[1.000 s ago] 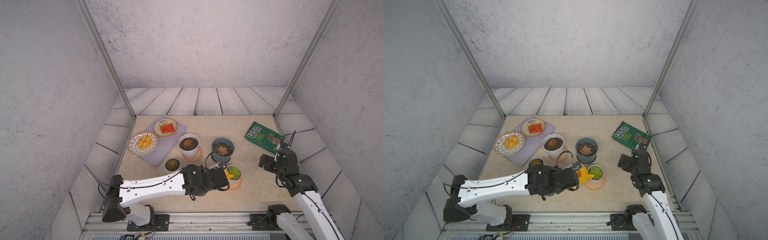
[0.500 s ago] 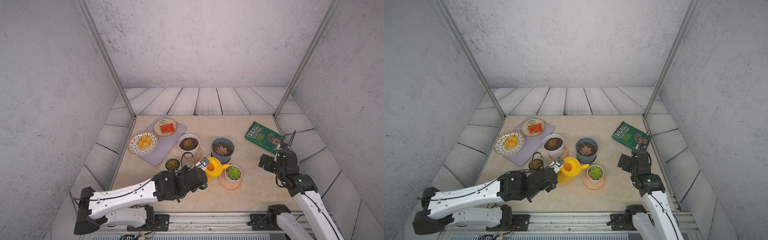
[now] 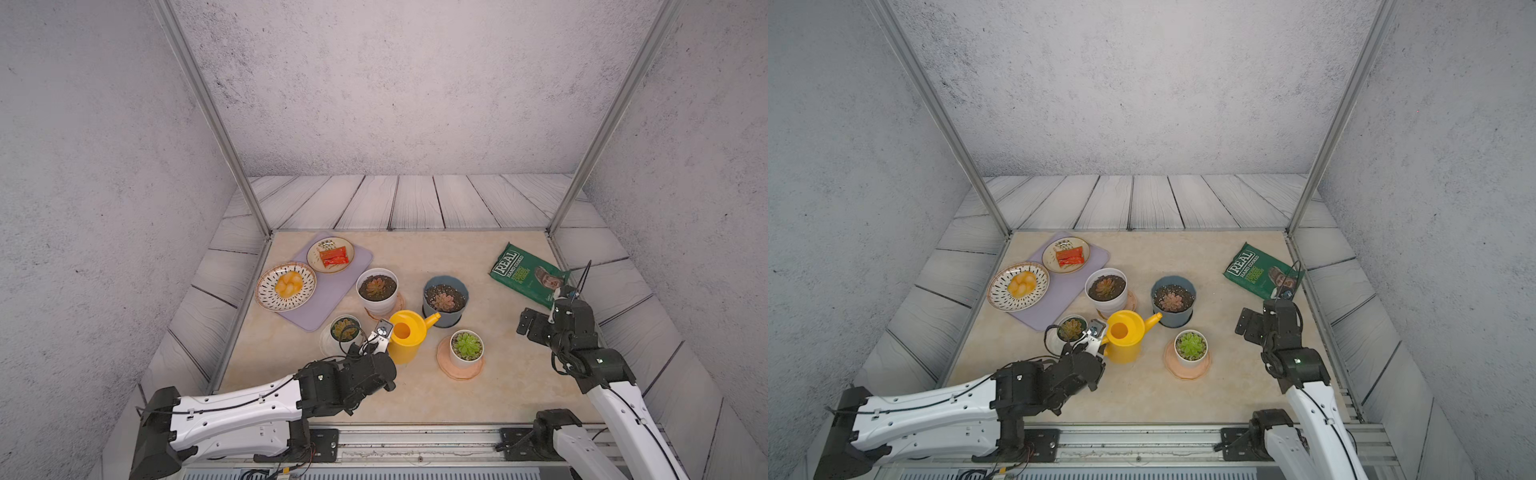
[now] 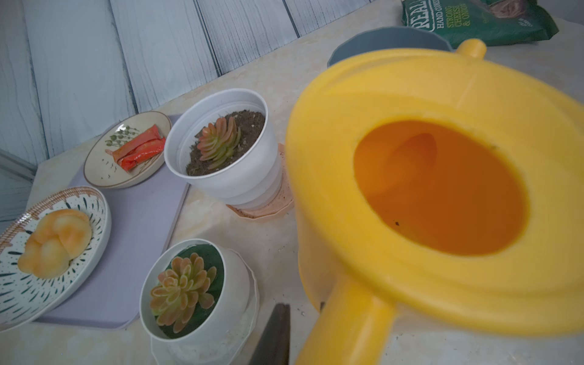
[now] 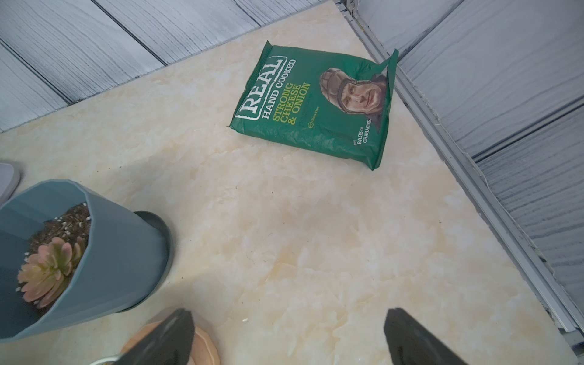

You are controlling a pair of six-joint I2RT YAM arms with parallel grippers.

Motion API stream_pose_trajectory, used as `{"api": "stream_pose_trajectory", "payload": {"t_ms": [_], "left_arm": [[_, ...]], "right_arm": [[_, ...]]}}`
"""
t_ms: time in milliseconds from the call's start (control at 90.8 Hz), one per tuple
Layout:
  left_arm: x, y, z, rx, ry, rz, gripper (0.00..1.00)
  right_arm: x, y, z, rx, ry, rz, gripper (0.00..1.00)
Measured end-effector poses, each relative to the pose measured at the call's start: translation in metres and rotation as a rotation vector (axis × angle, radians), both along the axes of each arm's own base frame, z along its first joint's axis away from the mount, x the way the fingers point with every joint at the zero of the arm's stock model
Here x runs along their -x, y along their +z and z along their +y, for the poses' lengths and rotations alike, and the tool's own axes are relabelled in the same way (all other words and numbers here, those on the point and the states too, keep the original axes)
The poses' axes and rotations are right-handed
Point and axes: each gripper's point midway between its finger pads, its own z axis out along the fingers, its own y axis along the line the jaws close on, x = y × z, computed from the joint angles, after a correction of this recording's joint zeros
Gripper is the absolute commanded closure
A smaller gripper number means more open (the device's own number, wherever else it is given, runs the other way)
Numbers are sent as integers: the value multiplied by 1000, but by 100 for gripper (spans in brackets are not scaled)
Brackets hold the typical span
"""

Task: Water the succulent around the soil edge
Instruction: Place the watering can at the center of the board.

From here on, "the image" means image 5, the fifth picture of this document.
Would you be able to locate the lavender placemat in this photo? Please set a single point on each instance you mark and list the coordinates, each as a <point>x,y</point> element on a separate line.
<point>9,179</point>

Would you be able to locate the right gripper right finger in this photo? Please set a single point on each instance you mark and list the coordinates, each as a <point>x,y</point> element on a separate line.
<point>411,343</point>

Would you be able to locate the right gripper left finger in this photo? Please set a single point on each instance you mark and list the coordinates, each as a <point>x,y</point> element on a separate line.
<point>169,343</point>

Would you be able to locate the blue-grey pot pink succulent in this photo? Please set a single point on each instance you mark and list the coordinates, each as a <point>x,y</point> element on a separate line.
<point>128,257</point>

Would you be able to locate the green chips bag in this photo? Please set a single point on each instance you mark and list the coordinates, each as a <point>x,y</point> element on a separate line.
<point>331,103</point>

